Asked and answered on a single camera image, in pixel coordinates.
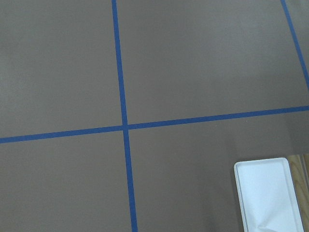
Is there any white towel rack with wooden bars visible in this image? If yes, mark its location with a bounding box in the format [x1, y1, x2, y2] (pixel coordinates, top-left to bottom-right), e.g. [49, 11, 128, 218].
[234, 154, 309, 232]

